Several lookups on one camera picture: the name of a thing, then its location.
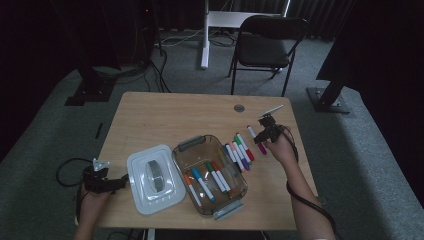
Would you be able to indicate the smoky clear plastic storage box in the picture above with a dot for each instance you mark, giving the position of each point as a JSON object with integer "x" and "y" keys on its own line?
{"x": 200, "y": 153}

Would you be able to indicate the person's left hand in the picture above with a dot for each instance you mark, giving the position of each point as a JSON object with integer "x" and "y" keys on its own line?
{"x": 93, "y": 203}

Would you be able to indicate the brown capped marker pen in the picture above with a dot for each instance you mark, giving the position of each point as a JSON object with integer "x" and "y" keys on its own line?
{"x": 222, "y": 178}

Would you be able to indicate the magenta capped marker pen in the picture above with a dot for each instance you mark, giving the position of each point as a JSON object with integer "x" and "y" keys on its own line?
{"x": 262, "y": 149}

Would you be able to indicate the black stand base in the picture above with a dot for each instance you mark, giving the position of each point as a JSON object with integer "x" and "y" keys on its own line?
{"x": 328, "y": 100}
{"x": 90, "y": 93}

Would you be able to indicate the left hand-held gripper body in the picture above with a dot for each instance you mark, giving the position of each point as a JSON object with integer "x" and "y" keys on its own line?
{"x": 96, "y": 183}

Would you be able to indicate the light blue capped marker pen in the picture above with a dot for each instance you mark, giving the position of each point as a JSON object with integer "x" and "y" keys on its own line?
{"x": 203, "y": 185}

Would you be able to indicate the grey round table grommet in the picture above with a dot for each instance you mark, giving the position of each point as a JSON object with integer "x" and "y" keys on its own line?
{"x": 239, "y": 108}

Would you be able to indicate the black folding chair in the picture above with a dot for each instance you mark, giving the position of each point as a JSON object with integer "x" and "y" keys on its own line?
{"x": 263, "y": 50}

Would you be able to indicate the white table leg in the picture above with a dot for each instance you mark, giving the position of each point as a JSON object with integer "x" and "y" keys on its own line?
{"x": 152, "y": 235}

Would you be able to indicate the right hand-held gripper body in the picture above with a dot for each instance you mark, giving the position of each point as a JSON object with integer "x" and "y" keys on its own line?
{"x": 273, "y": 133}

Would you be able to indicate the row of coloured markers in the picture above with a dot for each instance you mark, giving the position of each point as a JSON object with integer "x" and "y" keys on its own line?
{"x": 240, "y": 154}

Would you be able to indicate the orange capped marker pen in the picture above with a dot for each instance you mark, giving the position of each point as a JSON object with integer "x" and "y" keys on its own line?
{"x": 194, "y": 191}

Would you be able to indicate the small black strip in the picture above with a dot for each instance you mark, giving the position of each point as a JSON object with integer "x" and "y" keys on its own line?
{"x": 99, "y": 130}

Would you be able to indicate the dark equipment box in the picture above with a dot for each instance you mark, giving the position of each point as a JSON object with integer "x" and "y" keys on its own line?
{"x": 145, "y": 33}

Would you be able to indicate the person's right hand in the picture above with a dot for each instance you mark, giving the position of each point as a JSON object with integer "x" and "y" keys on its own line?
{"x": 285, "y": 150}

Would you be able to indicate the dark green capped marker pen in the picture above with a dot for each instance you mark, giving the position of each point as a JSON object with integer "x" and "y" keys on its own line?
{"x": 216, "y": 177}

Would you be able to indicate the white desk frame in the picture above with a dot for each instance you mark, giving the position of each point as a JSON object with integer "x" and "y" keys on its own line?
{"x": 205, "y": 50}

